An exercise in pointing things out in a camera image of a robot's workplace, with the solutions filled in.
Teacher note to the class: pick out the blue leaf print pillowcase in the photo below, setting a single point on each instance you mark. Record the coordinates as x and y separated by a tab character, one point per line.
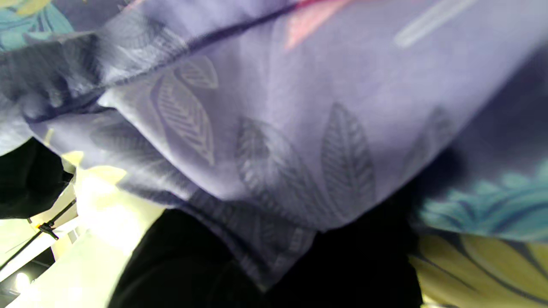
299	107

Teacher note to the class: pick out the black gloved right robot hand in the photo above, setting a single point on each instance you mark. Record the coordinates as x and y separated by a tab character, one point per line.
30	179

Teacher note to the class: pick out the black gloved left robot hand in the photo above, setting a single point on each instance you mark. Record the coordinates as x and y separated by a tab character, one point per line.
342	273

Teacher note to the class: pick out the black tripod light stand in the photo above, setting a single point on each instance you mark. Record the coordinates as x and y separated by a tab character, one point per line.
47	229

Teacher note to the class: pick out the bright ceiling lamp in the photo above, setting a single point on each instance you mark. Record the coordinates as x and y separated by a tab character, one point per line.
22	282

